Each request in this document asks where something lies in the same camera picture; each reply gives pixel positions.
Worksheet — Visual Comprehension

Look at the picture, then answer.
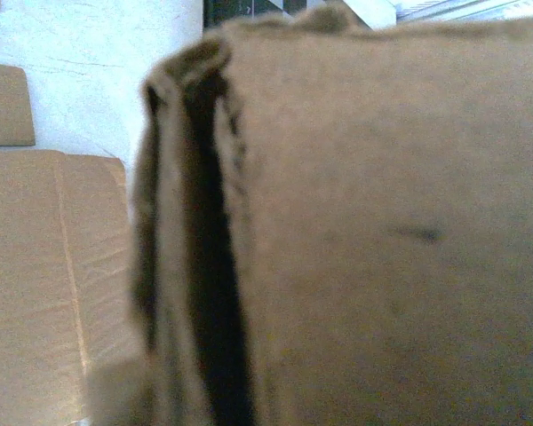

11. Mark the brown cardboard box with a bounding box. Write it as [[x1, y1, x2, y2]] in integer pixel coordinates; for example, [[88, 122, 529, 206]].
[[126, 6, 533, 426], [0, 0, 132, 426]]

